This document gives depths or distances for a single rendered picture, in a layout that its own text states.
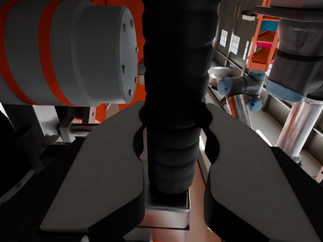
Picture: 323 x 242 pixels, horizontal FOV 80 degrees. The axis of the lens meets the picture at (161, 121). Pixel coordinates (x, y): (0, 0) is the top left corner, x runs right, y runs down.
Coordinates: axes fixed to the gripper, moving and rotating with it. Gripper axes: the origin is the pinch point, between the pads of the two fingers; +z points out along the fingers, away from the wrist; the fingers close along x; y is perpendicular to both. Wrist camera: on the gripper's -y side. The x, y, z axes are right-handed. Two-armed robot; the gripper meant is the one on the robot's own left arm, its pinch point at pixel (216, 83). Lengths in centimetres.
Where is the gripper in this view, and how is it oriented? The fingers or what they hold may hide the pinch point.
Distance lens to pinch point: 128.3
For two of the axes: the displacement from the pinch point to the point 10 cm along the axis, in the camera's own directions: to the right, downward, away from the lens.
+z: -3.1, -5.2, 8.0
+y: 1.4, -8.5, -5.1
